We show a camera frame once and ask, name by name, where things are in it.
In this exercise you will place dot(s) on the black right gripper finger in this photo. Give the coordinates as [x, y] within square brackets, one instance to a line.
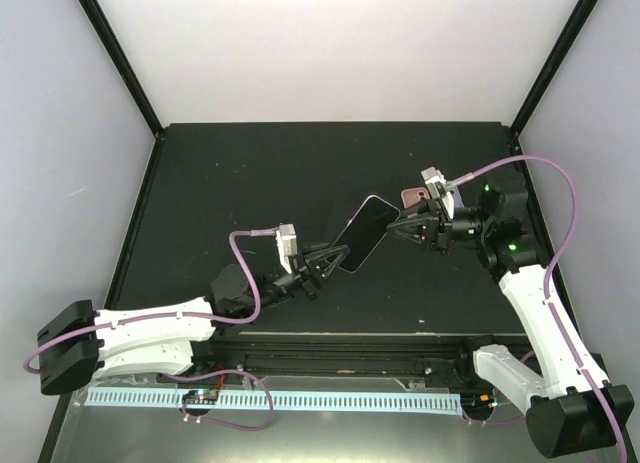
[413, 237]
[410, 219]

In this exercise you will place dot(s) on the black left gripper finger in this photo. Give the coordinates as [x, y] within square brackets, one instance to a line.
[325, 251]
[326, 267]

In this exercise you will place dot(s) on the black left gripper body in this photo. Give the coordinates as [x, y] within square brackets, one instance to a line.
[301, 268]

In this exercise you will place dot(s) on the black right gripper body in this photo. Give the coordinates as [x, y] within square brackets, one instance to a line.
[442, 226]

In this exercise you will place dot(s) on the pink phone case with phone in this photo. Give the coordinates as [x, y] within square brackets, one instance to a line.
[412, 196]

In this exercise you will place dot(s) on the black smartphone from pink case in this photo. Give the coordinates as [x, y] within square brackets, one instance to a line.
[339, 216]

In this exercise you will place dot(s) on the purple phone case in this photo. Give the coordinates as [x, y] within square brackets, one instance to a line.
[457, 199]

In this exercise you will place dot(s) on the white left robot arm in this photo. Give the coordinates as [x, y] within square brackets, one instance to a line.
[82, 344]

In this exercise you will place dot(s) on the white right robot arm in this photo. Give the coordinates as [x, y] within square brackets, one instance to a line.
[569, 403]

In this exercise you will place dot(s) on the left controller circuit board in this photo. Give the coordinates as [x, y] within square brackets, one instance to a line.
[199, 397]

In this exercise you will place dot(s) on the controller circuit board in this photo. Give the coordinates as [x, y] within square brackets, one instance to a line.
[480, 401]
[199, 397]

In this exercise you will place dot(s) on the right controller circuit board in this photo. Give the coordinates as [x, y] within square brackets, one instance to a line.
[480, 401]

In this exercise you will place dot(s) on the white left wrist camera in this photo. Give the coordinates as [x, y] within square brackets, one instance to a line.
[287, 246]

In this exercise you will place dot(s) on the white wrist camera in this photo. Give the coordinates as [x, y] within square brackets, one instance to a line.
[437, 188]
[287, 246]

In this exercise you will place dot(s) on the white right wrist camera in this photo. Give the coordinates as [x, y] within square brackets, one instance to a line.
[437, 188]

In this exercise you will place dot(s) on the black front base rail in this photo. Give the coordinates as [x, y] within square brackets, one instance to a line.
[432, 357]

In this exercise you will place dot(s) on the white slotted cable duct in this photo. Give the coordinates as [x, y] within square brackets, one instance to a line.
[301, 401]

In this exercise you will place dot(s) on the black right frame post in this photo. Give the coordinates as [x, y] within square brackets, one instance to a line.
[572, 28]

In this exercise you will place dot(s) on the black frame post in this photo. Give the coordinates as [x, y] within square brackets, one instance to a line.
[118, 57]
[572, 28]

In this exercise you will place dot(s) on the black left frame post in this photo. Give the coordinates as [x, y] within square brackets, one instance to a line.
[118, 57]

